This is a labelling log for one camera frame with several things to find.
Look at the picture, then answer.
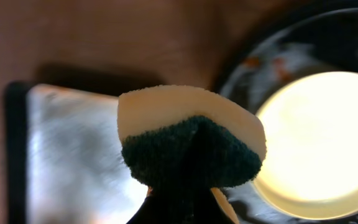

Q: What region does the orange green sponge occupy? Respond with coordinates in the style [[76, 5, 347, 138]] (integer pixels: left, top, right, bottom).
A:
[[117, 85, 267, 224]]

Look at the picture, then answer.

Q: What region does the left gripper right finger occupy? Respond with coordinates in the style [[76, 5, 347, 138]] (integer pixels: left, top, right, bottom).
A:
[[183, 189, 234, 224]]

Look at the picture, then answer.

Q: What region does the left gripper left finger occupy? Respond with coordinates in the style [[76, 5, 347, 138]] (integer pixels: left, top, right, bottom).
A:
[[127, 189, 182, 224]]

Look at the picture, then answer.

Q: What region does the black round tray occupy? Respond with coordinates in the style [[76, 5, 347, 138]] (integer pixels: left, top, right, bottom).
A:
[[216, 1, 358, 223]]

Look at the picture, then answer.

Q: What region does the black rectangular soapy tray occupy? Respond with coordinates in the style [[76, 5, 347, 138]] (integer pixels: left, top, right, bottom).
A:
[[4, 82, 147, 224]]

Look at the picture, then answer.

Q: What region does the yellow plate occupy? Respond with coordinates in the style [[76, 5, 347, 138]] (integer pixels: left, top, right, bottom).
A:
[[254, 72, 358, 220]]

